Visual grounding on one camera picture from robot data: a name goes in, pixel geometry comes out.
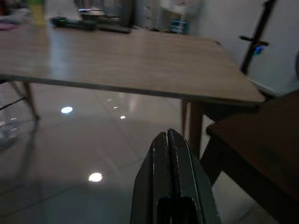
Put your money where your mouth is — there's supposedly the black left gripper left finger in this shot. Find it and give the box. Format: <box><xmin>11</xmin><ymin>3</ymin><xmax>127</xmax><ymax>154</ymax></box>
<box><xmin>130</xmin><ymin>131</ymin><xmax>174</xmax><ymax>224</ymax></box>

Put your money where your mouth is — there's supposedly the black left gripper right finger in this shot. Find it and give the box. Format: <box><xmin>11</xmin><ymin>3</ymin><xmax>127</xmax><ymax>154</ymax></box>
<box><xmin>167</xmin><ymin>127</ymin><xmax>222</xmax><ymax>224</ymax></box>

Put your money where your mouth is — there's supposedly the dark wooden stool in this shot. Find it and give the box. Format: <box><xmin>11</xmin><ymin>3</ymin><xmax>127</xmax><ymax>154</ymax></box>
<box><xmin>199</xmin><ymin>90</ymin><xmax>299</xmax><ymax>224</ymax></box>

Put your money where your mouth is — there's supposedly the light wooden dining table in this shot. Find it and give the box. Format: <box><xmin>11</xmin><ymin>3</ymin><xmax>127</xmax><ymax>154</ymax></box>
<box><xmin>0</xmin><ymin>22</ymin><xmax>266</xmax><ymax>159</ymax></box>

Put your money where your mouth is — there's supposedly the black flat device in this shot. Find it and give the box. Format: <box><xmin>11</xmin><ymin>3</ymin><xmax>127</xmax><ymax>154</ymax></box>
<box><xmin>97</xmin><ymin>23</ymin><xmax>131</xmax><ymax>35</ymax></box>

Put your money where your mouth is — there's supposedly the black tripod stand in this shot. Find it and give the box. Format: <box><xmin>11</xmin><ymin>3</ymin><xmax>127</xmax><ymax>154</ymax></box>
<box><xmin>238</xmin><ymin>0</ymin><xmax>278</xmax><ymax>76</ymax></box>

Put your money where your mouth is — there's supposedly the white storage shelf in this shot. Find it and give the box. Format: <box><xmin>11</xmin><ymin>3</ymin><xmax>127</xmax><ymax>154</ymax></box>
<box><xmin>142</xmin><ymin>0</ymin><xmax>201</xmax><ymax>35</ymax></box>

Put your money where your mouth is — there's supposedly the dark bowl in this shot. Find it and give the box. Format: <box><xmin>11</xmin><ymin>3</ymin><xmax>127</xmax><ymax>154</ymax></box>
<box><xmin>79</xmin><ymin>8</ymin><xmax>108</xmax><ymax>23</ymax></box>

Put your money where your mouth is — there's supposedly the black remote control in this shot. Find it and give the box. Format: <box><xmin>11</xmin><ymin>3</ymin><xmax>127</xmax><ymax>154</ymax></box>
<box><xmin>50</xmin><ymin>16</ymin><xmax>98</xmax><ymax>31</ymax></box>

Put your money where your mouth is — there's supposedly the black chair frame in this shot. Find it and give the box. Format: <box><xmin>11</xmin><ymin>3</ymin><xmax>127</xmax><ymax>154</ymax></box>
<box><xmin>0</xmin><ymin>80</ymin><xmax>31</xmax><ymax>112</ymax></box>

